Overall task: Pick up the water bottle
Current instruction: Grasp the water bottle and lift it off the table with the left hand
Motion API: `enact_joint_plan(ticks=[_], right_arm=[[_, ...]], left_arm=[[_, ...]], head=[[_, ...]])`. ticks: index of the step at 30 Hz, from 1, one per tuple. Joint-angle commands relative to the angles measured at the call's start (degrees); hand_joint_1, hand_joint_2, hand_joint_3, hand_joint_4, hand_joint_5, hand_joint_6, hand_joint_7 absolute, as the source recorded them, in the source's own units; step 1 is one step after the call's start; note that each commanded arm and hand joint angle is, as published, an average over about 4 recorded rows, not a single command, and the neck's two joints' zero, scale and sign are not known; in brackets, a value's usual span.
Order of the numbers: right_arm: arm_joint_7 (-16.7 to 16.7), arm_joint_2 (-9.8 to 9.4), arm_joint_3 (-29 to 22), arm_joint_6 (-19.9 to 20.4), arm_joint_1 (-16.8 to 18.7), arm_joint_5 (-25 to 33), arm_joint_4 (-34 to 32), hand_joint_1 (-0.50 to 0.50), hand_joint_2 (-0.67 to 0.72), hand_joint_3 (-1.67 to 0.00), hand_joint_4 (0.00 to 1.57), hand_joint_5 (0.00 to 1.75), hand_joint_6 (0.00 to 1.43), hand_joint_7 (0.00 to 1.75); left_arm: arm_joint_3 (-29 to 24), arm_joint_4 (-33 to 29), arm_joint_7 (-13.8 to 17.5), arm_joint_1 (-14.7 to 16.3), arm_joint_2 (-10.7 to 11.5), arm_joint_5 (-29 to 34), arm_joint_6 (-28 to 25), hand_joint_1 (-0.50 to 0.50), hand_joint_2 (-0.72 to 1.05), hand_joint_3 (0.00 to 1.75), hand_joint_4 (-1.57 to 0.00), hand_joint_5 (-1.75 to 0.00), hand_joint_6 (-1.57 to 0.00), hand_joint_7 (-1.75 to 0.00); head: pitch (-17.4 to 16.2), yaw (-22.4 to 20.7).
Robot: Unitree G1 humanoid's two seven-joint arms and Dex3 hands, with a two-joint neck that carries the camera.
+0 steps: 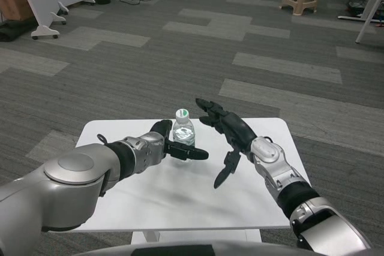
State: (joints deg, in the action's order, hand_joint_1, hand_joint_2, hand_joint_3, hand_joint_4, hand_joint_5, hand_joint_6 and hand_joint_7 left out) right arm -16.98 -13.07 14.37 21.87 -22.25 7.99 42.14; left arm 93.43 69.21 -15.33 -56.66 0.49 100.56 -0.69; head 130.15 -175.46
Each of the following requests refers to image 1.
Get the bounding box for brown cardboard box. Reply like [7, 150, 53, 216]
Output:
[0, 0, 34, 22]

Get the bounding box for silver robot chest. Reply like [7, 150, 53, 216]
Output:
[80, 239, 328, 256]

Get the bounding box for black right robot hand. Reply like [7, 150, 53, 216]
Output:
[195, 98, 258, 190]

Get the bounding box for white table base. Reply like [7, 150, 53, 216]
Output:
[130, 228, 262, 246]

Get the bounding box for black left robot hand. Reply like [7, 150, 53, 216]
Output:
[149, 119, 210, 162]

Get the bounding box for clear water bottle green label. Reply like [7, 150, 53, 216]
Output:
[171, 108, 196, 164]

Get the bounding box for white desk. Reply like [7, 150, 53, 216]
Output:
[355, 0, 384, 44]

